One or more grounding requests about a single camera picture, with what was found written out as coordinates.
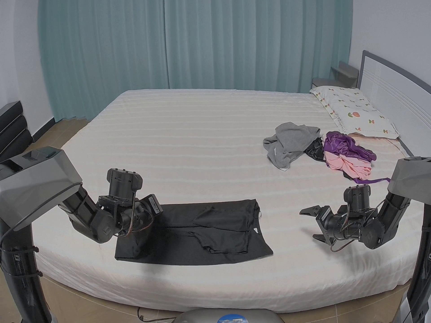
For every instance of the grey bedside table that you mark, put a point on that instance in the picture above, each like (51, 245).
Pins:
(340, 74)

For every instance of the black T-shirt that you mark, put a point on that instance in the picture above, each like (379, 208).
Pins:
(188, 244)

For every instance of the black chest of drawers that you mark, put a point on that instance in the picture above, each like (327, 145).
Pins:
(13, 130)

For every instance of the blue-green curtain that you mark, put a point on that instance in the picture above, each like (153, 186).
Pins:
(252, 35)
(101, 45)

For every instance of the grey garment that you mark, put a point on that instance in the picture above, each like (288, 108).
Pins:
(291, 140)

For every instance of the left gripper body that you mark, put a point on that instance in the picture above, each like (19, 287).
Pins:
(148, 212)

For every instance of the pink garment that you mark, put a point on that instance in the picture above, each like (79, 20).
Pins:
(346, 165)

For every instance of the white printed pillow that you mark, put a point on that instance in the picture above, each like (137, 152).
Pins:
(353, 111)

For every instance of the purple garment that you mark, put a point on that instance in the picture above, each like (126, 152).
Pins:
(343, 145)

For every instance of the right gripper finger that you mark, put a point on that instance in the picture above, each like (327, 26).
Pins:
(311, 210)
(322, 239)

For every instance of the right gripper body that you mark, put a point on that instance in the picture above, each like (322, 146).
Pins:
(331, 225)

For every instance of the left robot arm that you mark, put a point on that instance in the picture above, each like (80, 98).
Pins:
(40, 180)

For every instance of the bed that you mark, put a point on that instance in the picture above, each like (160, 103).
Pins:
(219, 140)

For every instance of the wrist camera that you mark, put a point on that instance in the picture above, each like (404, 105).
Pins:
(341, 209)
(138, 182)

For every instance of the small black garment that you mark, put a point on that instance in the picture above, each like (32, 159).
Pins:
(316, 150)

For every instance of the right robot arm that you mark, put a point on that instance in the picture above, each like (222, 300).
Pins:
(394, 207)

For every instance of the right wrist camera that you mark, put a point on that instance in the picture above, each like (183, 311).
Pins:
(341, 209)

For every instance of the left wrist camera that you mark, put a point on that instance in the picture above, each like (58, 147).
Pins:
(138, 182)

